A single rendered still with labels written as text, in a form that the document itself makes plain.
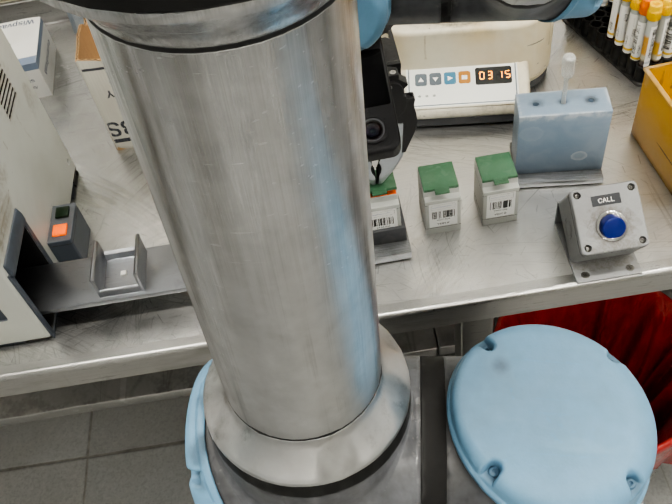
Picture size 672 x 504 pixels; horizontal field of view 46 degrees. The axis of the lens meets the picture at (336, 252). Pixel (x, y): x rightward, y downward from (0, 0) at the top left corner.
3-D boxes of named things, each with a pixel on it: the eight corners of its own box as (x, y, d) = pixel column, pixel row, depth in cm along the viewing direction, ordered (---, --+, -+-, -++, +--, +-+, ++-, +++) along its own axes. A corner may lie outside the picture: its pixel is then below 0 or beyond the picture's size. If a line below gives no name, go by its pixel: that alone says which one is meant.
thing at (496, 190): (482, 226, 90) (483, 186, 85) (473, 196, 93) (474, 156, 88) (517, 220, 90) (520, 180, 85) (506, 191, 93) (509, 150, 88)
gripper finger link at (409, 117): (415, 141, 81) (412, 73, 75) (418, 151, 80) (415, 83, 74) (370, 148, 82) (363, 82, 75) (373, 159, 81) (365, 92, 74)
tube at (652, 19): (631, 74, 103) (646, 1, 94) (643, 70, 103) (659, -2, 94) (638, 81, 101) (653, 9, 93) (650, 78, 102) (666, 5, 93)
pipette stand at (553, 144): (515, 189, 93) (521, 126, 86) (509, 148, 98) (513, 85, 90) (602, 184, 92) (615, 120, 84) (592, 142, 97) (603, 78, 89)
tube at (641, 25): (636, 64, 104) (652, -8, 95) (641, 72, 103) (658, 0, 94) (624, 67, 104) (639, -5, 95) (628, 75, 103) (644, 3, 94)
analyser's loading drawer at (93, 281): (17, 326, 87) (-4, 299, 83) (25, 279, 91) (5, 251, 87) (199, 296, 87) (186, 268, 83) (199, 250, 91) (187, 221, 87)
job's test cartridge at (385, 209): (367, 243, 89) (362, 206, 84) (361, 212, 92) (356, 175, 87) (402, 237, 89) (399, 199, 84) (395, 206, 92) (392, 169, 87)
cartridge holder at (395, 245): (365, 267, 89) (362, 247, 86) (354, 208, 95) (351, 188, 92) (412, 259, 89) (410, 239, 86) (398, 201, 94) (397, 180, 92)
